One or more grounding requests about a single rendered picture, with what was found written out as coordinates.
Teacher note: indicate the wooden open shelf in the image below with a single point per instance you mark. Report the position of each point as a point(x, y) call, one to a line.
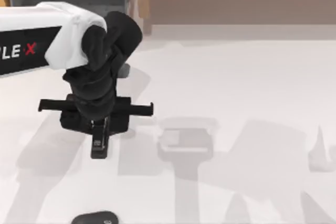
point(236, 1)

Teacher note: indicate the dark grey rounded object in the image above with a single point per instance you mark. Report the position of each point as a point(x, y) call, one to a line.
point(94, 218)

